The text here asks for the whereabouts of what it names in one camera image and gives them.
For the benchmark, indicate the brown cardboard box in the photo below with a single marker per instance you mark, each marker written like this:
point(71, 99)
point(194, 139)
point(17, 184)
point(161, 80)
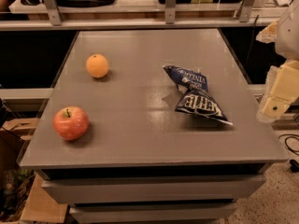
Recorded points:
point(22, 199)

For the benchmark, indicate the red apple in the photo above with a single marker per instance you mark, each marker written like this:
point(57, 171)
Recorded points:
point(71, 123)

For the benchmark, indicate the blue kettle chips bag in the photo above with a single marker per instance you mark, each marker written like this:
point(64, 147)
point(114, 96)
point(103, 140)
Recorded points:
point(195, 99)

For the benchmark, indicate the grey drawer cabinet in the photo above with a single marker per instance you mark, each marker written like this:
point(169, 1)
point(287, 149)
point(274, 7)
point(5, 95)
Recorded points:
point(140, 160)

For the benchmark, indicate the orange fruit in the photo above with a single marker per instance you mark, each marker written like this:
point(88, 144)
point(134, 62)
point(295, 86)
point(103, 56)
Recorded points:
point(97, 66)

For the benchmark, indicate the metal shelf rack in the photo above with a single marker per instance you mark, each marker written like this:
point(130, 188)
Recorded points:
point(138, 14)

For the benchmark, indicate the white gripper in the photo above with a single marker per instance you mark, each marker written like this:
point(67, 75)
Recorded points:
point(288, 34)

